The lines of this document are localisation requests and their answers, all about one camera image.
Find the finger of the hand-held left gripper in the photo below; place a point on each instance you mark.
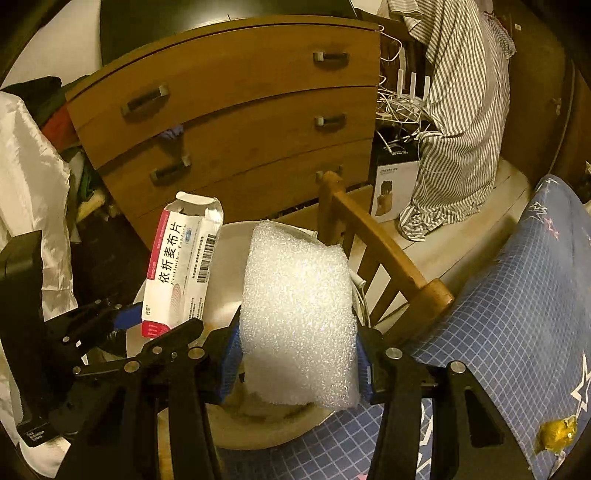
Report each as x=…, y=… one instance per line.
x=175, y=337
x=127, y=318

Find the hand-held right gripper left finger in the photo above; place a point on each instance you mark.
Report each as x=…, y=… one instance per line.
x=228, y=364

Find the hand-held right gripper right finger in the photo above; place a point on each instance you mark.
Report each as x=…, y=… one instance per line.
x=367, y=364

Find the white red medicine box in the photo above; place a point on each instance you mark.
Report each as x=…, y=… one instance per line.
x=180, y=277

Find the white round bin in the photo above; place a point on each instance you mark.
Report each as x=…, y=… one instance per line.
x=231, y=286

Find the foam block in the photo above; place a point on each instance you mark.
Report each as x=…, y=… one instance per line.
x=300, y=314

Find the wooden chair back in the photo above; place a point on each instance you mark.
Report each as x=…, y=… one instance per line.
x=392, y=258

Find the white satin cloth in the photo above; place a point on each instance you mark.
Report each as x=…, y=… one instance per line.
x=27, y=184

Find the blue checked blanket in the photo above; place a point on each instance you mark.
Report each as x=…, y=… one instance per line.
x=508, y=323

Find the wooden dresser drawer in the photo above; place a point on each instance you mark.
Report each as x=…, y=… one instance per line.
x=240, y=69
x=258, y=194
x=258, y=138

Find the black white cardboard box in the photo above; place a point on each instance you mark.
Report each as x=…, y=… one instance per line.
x=392, y=194

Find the purple cloth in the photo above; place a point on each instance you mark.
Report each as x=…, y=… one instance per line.
x=171, y=132

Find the yellow bread packet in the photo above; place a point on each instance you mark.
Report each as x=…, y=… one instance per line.
x=554, y=431

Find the wooden dresser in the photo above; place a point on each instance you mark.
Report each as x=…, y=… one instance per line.
x=254, y=138

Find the striped shirt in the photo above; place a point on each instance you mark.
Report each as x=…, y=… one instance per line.
x=461, y=138

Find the brown wooden wardrobe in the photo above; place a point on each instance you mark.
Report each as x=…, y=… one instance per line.
x=535, y=115

